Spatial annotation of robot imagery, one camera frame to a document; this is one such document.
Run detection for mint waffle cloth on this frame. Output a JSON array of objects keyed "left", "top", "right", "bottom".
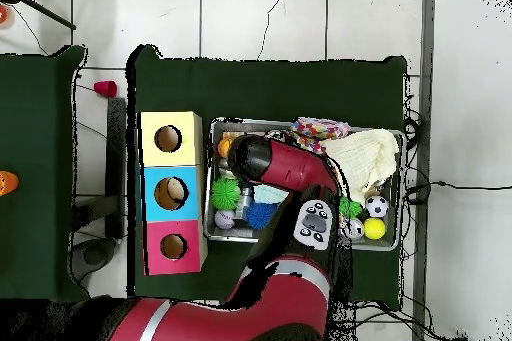
[{"left": 252, "top": 183, "right": 290, "bottom": 205}]

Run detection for polka-dot cloth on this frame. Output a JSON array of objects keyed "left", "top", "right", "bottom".
[{"left": 287, "top": 116, "right": 352, "bottom": 154}]

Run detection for cream waffle cloth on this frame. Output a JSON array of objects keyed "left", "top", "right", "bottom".
[{"left": 319, "top": 127, "right": 401, "bottom": 206}]

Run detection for silver mesh bin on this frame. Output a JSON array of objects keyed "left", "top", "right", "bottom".
[{"left": 202, "top": 116, "right": 407, "bottom": 253}]

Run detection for wooden box with three holes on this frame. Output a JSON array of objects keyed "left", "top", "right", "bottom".
[{"left": 136, "top": 110, "right": 209, "bottom": 277}]

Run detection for large green spiky ball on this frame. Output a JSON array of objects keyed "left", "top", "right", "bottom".
[{"left": 210, "top": 175, "right": 242, "bottom": 211}]

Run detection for orange toy basketball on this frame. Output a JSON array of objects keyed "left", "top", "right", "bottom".
[{"left": 216, "top": 137, "right": 233, "bottom": 158}]

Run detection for blue spiky ball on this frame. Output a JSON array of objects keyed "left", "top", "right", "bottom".
[{"left": 244, "top": 201, "right": 279, "bottom": 231}]

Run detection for white toy baseball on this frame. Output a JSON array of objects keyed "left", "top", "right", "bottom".
[{"left": 213, "top": 209, "right": 236, "bottom": 231}]

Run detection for dark green table cloth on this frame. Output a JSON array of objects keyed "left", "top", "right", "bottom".
[
  {"left": 0, "top": 44, "right": 91, "bottom": 303},
  {"left": 126, "top": 44, "right": 408, "bottom": 312}
]

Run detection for small soccer ball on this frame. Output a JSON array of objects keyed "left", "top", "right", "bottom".
[{"left": 364, "top": 195, "right": 390, "bottom": 219}]

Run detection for yellow ball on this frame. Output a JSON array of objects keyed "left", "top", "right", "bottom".
[{"left": 362, "top": 217, "right": 387, "bottom": 241}]

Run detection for red plastic cup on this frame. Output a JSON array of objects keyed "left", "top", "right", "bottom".
[{"left": 93, "top": 79, "right": 119, "bottom": 99}]

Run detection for orange object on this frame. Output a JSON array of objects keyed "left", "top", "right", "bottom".
[{"left": 0, "top": 170, "right": 20, "bottom": 197}]

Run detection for black floor cable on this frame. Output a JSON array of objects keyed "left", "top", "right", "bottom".
[{"left": 401, "top": 179, "right": 512, "bottom": 207}]

